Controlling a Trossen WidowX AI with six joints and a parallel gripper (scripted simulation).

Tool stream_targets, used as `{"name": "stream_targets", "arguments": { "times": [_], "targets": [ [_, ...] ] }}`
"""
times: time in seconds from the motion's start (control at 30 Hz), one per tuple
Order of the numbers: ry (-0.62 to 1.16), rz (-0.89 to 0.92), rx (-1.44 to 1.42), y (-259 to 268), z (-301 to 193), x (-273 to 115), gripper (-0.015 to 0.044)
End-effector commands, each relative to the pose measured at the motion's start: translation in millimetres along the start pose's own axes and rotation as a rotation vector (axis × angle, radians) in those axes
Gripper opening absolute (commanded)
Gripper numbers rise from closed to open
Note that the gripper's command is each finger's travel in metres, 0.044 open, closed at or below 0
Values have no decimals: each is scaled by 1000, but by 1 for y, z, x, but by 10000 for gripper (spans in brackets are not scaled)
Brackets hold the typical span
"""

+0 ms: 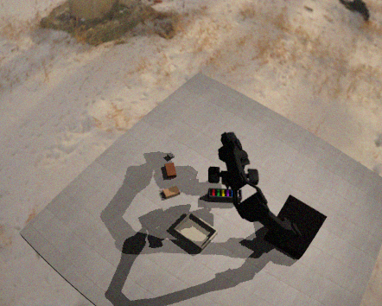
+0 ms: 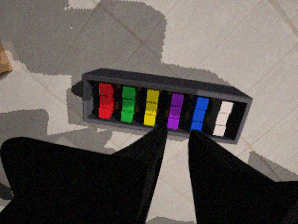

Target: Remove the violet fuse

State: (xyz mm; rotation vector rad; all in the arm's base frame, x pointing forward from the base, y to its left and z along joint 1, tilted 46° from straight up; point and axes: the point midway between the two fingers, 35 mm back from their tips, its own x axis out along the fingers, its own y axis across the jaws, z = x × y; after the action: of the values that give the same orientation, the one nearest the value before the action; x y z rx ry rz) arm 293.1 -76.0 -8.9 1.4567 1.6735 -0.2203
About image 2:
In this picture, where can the yellow fuse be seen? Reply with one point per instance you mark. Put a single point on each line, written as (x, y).
(151, 106)

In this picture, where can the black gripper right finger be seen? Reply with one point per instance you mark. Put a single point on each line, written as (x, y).
(228, 191)

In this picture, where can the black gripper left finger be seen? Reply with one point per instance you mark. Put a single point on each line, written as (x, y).
(119, 186)

